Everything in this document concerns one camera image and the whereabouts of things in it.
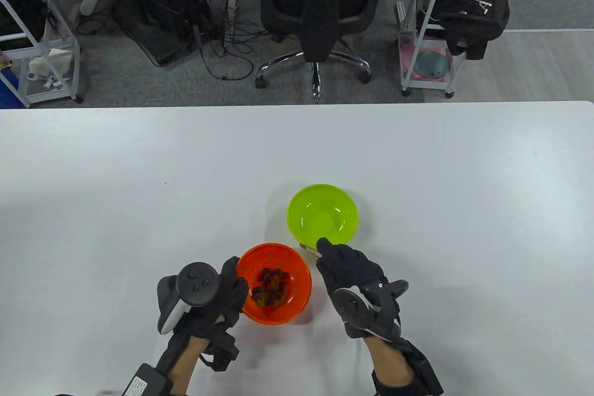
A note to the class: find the person's right hand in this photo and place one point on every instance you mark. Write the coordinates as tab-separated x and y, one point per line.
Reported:
348	266

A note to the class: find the person's left hand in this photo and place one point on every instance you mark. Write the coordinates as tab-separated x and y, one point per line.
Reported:
227	294

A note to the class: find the metal tweezers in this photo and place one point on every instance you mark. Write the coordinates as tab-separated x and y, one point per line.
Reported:
312	252

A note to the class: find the pile of raisins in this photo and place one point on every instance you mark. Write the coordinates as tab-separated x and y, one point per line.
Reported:
269	287

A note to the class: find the orange plastic bowl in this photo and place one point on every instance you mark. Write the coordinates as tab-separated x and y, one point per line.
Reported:
297	294

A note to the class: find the green plastic bowl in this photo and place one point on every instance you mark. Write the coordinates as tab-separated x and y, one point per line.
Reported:
320	215

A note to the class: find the person's right forearm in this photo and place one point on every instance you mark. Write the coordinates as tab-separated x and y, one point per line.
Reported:
385	359

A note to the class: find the person's left forearm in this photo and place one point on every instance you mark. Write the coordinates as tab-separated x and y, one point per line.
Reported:
188	359

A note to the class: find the black white left controller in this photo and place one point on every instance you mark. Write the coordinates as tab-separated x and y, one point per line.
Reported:
197	284

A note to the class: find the black white controller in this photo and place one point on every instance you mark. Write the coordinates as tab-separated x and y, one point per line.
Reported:
350	305
197	284

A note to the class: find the black white right controller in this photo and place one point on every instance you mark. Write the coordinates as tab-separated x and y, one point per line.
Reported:
350	305

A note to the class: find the black left wrist sensor module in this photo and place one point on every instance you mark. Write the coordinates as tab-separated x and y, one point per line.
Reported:
225	352

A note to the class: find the white metal cart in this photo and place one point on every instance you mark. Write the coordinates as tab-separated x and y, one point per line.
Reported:
426	84
51	94

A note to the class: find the pink tray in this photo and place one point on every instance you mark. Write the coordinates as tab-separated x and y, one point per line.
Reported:
407	57

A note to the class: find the teal round lid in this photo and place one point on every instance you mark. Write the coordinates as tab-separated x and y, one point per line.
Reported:
431	64

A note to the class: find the black backpack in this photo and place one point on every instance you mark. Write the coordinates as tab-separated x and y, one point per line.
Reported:
468	24

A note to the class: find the white crumpled bag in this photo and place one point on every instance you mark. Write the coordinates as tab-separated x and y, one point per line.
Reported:
51	64

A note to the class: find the blue object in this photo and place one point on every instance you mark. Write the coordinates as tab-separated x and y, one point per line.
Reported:
5	89

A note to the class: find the black bag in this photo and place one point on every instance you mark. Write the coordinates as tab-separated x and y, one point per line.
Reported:
18	15

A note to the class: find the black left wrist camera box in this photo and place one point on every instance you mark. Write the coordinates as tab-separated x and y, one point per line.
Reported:
144	382

